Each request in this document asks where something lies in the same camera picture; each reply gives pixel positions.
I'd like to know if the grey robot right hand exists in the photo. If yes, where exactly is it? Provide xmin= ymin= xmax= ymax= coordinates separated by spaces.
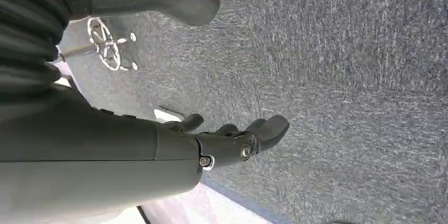
xmin=0 ymin=0 xmax=291 ymax=224

